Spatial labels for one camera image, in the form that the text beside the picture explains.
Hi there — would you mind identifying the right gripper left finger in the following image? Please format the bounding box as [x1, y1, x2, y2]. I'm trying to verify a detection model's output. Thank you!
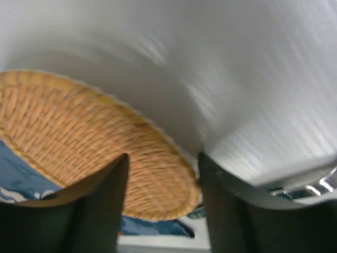
[1, 153, 129, 252]

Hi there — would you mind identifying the green handled spoon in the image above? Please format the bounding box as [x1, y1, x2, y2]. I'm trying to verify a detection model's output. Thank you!
[268, 165, 336, 201]

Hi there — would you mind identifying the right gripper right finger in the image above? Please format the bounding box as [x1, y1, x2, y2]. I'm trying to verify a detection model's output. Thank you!
[198, 153, 336, 252]

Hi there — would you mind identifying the round woven wicker plate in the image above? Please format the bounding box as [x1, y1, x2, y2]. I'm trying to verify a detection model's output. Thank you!
[1, 70, 201, 221]

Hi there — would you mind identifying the blue cartoon placemat cloth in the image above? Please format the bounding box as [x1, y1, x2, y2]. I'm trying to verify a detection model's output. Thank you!
[1, 142, 195, 238]

